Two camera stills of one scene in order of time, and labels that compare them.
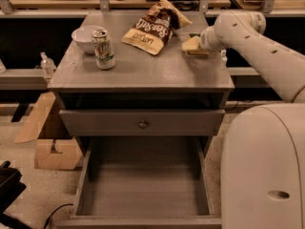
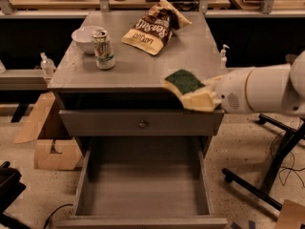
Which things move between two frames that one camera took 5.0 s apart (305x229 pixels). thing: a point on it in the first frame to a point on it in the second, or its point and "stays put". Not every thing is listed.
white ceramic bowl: x=83 y=36 stays put
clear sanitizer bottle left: x=48 y=65 stays put
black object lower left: x=10 y=189 stays put
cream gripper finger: x=192 y=44 to x=213 y=82
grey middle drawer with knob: x=141 y=122 stays put
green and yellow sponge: x=193 y=47 to x=183 y=82
